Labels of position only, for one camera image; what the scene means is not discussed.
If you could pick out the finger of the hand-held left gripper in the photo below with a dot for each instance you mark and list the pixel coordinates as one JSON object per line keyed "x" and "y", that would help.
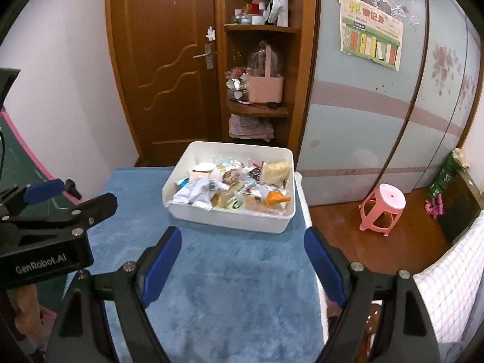
{"x": 94, "y": 210}
{"x": 41, "y": 192}

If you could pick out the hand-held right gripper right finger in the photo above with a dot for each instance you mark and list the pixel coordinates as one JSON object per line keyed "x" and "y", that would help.
{"x": 325, "y": 268}

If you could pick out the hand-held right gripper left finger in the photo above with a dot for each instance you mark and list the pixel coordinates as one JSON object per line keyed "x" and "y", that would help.
{"x": 160, "y": 268}

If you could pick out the white plastic bin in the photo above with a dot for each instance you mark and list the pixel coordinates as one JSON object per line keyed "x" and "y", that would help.
{"x": 227, "y": 223}

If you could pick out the pile of snack packets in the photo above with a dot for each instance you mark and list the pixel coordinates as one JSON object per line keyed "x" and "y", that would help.
{"x": 227, "y": 193}

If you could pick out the person's left forearm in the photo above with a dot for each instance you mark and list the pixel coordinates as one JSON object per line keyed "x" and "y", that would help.
{"x": 28, "y": 317}

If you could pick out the blue fuzzy mat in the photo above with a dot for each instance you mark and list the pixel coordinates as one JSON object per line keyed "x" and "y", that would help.
{"x": 234, "y": 291}

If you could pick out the pink plastic stool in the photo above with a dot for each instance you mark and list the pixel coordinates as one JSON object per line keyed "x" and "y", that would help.
{"x": 387, "y": 198}

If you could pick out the white checked cloth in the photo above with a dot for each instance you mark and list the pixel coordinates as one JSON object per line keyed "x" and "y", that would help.
{"x": 450, "y": 283}

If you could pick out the dark framed board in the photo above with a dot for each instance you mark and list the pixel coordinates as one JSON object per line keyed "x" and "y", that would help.
{"x": 463, "y": 208}

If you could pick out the pale blue sliding wardrobe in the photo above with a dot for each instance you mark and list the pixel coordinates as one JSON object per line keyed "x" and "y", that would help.
{"x": 359, "y": 121}

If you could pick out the green bag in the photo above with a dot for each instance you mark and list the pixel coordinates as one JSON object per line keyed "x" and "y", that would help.
{"x": 448, "y": 174}

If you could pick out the pink folded cloth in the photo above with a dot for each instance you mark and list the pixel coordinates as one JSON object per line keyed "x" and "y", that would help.
{"x": 249, "y": 128}

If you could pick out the black hair brush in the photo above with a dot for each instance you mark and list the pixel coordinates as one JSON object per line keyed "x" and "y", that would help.
{"x": 274, "y": 105}

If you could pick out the brown wooden door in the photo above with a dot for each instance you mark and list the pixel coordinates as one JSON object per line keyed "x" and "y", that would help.
{"x": 151, "y": 45}

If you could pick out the red comb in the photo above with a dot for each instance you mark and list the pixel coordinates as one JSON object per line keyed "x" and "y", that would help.
{"x": 245, "y": 103}

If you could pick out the wooden corner shelf unit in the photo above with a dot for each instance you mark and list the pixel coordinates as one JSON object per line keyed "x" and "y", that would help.
{"x": 306, "y": 83}

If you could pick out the pink basket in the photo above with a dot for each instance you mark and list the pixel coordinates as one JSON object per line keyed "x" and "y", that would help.
{"x": 264, "y": 90}

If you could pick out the pile of shiny wrappers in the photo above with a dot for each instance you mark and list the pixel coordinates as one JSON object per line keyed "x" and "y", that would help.
{"x": 236, "y": 81}

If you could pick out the white door hook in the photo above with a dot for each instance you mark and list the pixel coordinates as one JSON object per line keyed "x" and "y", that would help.
{"x": 210, "y": 34}

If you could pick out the clear plastic bag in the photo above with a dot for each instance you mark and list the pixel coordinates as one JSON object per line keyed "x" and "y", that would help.
{"x": 257, "y": 58}

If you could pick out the cluster of toiletry bottles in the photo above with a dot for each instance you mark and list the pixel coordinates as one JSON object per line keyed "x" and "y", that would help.
{"x": 281, "y": 11}

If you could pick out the wall poster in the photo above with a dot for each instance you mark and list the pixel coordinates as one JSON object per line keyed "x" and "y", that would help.
{"x": 370, "y": 30}

